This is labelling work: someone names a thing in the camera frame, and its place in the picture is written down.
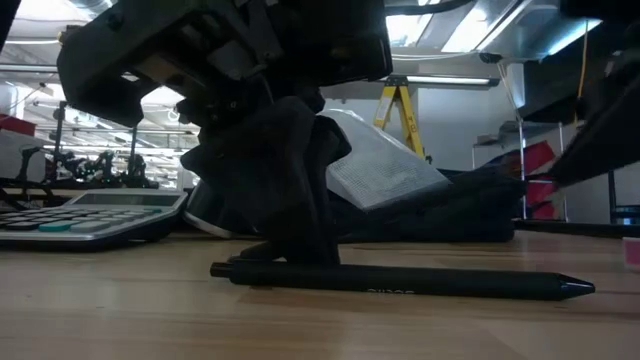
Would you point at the yellow stand leg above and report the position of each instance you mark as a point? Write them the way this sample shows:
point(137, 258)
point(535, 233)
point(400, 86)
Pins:
point(412, 130)
point(384, 110)

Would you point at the white mesh zip pouch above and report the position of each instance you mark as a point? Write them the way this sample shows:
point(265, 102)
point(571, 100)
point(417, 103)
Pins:
point(380, 165)

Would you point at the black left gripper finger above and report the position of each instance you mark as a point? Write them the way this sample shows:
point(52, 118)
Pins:
point(280, 190)
point(335, 142)

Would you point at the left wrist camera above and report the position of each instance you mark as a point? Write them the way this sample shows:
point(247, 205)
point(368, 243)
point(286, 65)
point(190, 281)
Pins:
point(345, 45)

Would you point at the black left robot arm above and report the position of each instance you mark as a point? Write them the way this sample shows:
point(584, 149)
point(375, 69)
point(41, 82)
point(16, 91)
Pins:
point(6, 15)

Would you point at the background robot workstation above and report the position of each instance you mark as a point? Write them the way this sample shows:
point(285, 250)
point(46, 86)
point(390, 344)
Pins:
point(100, 170)

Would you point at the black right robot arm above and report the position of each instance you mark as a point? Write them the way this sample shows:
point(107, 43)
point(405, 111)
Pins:
point(600, 145)

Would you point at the grey desk calculator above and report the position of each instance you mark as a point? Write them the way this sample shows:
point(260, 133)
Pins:
point(100, 220)

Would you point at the white square card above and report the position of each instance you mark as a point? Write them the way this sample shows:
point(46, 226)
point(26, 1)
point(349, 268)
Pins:
point(632, 252)

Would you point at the black click pen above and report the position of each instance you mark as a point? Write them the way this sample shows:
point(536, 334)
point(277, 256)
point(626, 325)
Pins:
point(400, 280)

